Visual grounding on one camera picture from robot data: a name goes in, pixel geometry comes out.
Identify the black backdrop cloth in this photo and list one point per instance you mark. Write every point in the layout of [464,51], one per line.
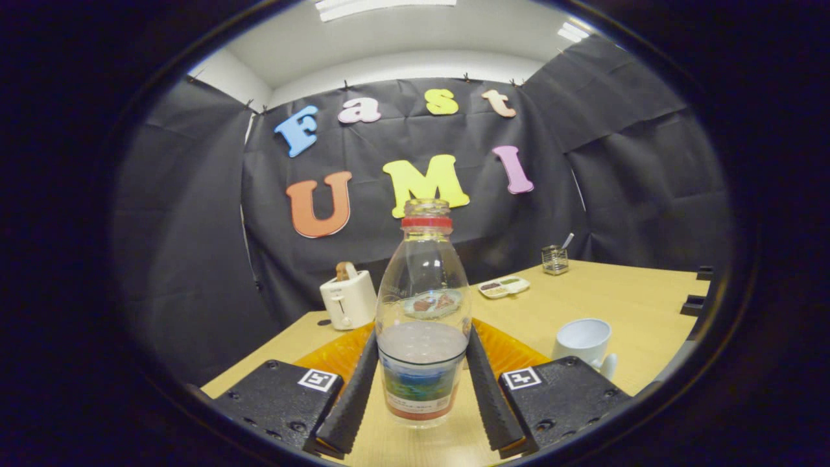
[194,227]

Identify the bread slice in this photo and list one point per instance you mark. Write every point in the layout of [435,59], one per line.
[346,269]

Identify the long ceiling light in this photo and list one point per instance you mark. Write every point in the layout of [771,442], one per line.
[382,5]

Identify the white toaster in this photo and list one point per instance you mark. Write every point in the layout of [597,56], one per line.
[350,301]

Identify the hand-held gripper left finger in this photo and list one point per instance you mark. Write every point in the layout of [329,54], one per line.
[353,402]

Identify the small ceiling light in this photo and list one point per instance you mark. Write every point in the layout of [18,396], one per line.
[574,31]

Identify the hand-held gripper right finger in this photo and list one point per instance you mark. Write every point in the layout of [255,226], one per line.
[493,402]

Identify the wooden table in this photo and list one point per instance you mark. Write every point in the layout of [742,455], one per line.
[635,305]

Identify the white cup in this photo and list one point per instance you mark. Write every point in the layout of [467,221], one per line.
[583,340]

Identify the metal mesh holder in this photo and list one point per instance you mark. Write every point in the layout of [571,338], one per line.
[555,261]

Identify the white divided dish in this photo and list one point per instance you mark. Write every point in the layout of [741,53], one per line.
[504,286]

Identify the clear juice bottle red collar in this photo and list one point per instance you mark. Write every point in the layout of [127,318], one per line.
[423,311]

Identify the black block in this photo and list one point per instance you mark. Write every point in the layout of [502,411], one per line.
[705,272]
[694,305]

